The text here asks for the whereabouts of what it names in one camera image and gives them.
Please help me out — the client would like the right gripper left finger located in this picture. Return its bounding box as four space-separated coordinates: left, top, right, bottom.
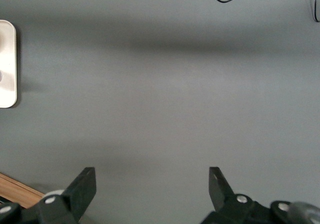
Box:
34 166 98 224

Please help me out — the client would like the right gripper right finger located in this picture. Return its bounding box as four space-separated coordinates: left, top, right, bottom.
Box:
201 166 274 224

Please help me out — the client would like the cream plastic tray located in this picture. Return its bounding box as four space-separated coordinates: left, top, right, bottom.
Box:
0 19 18 109

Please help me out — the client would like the wooden drawer cabinet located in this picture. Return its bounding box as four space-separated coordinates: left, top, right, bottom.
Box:
0 172 45 209

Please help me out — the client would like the dark grey table mat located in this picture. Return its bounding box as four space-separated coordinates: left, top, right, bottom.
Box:
0 0 320 224

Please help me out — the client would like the black hanging cable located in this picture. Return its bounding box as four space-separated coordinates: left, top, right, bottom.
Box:
309 0 320 23

